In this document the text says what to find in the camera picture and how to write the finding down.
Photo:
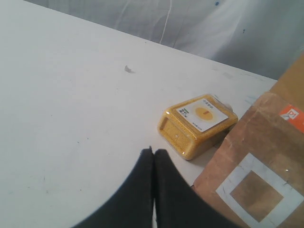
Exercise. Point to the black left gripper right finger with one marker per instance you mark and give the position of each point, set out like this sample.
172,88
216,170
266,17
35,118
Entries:
177,204

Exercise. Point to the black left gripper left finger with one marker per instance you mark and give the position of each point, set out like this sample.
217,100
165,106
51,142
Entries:
131,206

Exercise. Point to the brown paper shopping bag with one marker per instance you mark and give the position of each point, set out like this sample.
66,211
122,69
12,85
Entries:
290,85

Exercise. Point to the yellow millet grain pack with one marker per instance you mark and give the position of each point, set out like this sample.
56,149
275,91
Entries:
194,126

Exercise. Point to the brown kraft pouch white label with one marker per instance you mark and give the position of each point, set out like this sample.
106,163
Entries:
256,176

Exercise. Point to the small paper scrap on table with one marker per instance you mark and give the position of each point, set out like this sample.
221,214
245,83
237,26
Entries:
127,69

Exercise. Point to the white backdrop sheet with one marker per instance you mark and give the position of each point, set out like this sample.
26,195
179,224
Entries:
260,36

